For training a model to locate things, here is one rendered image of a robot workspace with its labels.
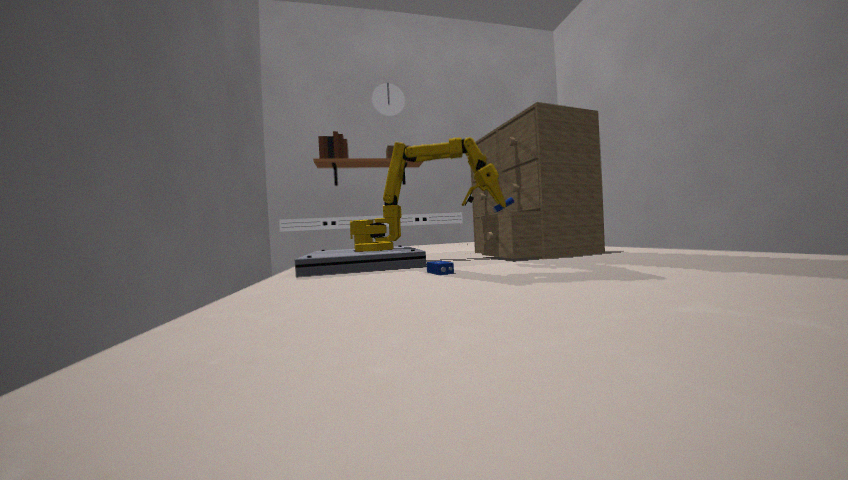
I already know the brown wooden chest of drawers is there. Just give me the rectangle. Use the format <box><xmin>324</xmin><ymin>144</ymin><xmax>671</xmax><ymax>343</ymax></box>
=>
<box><xmin>472</xmin><ymin>102</ymin><xmax>605</xmax><ymax>259</ymax></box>

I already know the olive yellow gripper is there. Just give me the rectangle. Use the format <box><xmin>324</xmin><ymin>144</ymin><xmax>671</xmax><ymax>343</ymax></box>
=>
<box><xmin>462</xmin><ymin>163</ymin><xmax>506</xmax><ymax>208</ymax></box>

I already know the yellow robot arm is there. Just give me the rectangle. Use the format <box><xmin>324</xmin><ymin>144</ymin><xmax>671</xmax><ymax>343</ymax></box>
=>
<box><xmin>352</xmin><ymin>137</ymin><xmax>487</xmax><ymax>252</ymax></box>

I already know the blue battery with grey end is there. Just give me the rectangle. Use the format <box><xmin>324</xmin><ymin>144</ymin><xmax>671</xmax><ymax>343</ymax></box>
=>
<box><xmin>493</xmin><ymin>197</ymin><xmax>514</xmax><ymax>213</ymax></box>

